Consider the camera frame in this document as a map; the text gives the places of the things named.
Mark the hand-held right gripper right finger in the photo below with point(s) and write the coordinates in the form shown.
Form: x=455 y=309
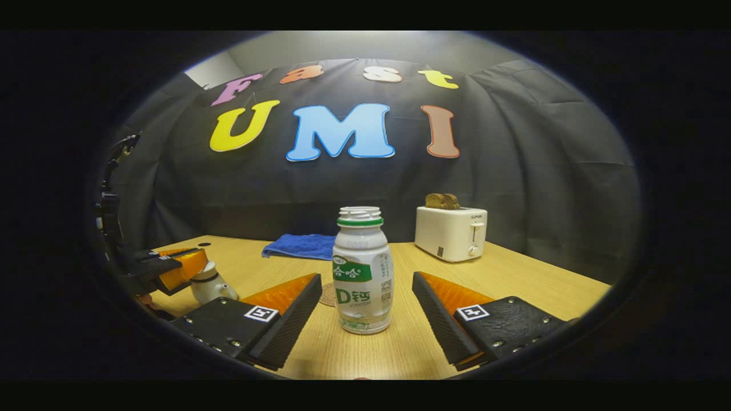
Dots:
x=440 y=325

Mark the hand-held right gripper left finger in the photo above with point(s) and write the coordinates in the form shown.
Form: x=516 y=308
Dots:
x=291 y=325

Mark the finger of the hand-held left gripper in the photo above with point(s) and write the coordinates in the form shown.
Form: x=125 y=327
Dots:
x=183 y=269
x=174 y=252

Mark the white teacup lid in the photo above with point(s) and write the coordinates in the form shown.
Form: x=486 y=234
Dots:
x=208 y=270

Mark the white ceramic teacup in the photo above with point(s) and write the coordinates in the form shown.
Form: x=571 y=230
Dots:
x=208 y=291

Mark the round wooden coaster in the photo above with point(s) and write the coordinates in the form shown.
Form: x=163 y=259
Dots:
x=326 y=295

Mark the white green-label water bottle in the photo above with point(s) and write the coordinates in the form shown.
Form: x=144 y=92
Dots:
x=362 y=274

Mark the blue towel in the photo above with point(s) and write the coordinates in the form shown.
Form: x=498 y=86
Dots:
x=300 y=246

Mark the white toaster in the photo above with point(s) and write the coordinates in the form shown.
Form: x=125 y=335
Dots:
x=448 y=234

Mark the brown toast slice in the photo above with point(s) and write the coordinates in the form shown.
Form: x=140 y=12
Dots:
x=453 y=201
x=434 y=201

